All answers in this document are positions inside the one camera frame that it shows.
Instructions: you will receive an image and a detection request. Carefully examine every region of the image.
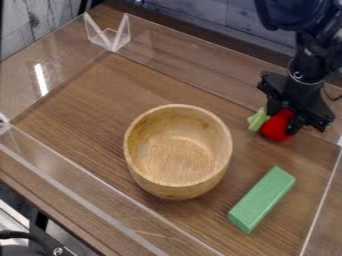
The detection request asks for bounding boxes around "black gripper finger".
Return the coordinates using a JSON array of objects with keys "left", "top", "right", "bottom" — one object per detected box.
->
[
  {"left": 266, "top": 97, "right": 283, "bottom": 116},
  {"left": 286, "top": 115, "right": 307, "bottom": 136}
]

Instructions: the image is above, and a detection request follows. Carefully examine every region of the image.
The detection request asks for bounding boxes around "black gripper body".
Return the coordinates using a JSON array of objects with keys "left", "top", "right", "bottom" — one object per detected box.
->
[{"left": 257, "top": 71, "right": 335, "bottom": 132}]

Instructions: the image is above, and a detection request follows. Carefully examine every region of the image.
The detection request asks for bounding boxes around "red plush tomato toy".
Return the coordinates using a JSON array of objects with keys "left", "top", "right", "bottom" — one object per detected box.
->
[{"left": 247, "top": 108, "right": 294, "bottom": 142}]

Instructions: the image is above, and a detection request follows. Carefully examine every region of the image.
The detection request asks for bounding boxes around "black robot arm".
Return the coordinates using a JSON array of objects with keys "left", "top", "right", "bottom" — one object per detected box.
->
[{"left": 254, "top": 0, "right": 342, "bottom": 141}]

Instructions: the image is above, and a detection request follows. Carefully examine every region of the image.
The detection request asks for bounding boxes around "wooden bowl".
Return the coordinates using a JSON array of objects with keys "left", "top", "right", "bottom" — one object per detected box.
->
[{"left": 123, "top": 104, "right": 232, "bottom": 200}]

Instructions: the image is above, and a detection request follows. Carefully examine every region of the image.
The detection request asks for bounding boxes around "green rectangular block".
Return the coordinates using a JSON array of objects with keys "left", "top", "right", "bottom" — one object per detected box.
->
[{"left": 227, "top": 166, "right": 297, "bottom": 234}]

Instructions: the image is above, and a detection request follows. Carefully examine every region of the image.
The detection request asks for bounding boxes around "clear acrylic table barrier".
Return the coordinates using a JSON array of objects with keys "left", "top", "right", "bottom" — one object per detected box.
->
[{"left": 0, "top": 14, "right": 342, "bottom": 256}]

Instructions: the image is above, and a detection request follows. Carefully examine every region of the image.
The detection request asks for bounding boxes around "black metal frame bracket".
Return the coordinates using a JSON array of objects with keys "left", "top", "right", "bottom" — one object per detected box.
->
[{"left": 29, "top": 212, "right": 78, "bottom": 256}]

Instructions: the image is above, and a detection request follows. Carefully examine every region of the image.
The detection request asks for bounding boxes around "black cable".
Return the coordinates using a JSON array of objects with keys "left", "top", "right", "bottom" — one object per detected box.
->
[{"left": 0, "top": 229, "right": 45, "bottom": 256}]

